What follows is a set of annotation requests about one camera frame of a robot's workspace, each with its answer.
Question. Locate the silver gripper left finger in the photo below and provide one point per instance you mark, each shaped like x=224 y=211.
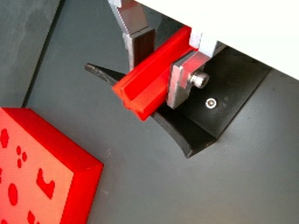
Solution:
x=138 y=34

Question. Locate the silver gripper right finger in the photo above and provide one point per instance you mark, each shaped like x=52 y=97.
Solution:
x=186 y=76

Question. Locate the red star-profile bar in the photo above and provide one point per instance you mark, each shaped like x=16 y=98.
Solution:
x=142 y=89

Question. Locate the black curved fixture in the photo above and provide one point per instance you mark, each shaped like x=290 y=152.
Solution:
x=196 y=123

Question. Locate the red block with shaped holes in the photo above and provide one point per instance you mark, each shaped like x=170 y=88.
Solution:
x=48 y=175

